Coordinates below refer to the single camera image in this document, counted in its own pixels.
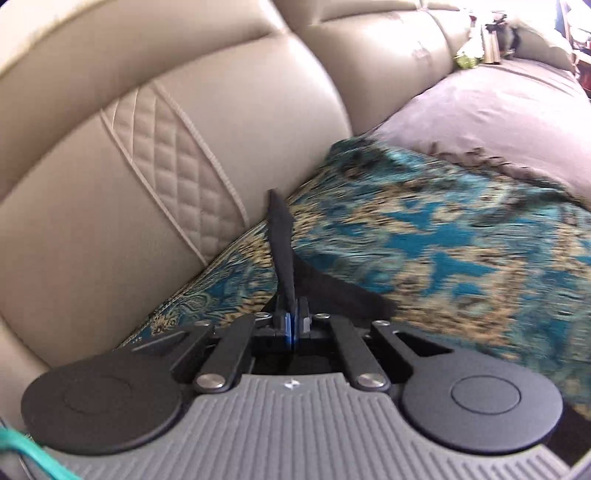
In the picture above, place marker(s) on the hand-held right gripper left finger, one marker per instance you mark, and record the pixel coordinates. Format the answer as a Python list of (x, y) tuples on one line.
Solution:
[(287, 328)]

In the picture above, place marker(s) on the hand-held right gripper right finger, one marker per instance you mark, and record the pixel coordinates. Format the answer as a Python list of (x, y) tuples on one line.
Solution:
[(301, 325)]

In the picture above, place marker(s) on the black pants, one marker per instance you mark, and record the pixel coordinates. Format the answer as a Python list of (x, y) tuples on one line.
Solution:
[(282, 249)]

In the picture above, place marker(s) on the teal patterned bedspread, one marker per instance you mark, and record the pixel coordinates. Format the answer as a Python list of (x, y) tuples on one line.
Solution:
[(415, 249)]

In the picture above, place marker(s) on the beige leather headboard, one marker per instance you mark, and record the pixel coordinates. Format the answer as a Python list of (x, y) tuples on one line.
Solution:
[(138, 184)]

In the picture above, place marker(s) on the pink grey pillow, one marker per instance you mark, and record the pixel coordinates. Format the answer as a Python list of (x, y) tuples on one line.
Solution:
[(485, 110)]

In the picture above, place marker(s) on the green plastic bag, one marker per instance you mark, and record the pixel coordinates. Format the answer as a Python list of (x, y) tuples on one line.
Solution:
[(467, 57)]

